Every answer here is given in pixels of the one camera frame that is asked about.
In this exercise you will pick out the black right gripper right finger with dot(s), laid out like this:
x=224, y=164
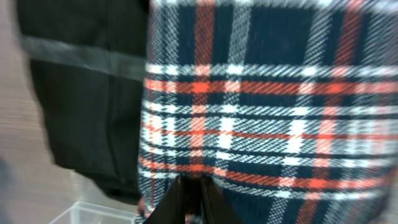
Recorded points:
x=214, y=207

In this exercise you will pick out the red plaid shirt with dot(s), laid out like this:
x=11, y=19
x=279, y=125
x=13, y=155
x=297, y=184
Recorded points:
x=288, y=109

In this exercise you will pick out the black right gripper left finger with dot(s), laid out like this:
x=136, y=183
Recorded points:
x=169, y=205

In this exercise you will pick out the clear plastic storage container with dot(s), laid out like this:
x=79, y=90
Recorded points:
x=88, y=213

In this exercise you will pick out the black garment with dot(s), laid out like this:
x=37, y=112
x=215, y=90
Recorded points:
x=87, y=63

